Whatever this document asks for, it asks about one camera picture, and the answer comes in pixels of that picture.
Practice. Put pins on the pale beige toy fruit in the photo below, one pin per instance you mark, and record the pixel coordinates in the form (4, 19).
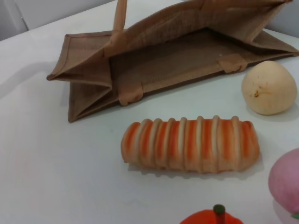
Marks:
(268, 88)

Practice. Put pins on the pink toy peach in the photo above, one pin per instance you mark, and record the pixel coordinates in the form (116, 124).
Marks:
(286, 182)

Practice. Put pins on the brown jute handbag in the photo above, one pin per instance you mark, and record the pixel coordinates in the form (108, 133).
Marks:
(175, 63)

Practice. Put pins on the orange striped toy bread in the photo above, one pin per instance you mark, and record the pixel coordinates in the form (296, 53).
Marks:
(187, 147)

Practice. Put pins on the orange toy fruit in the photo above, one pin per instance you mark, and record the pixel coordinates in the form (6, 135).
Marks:
(205, 218)

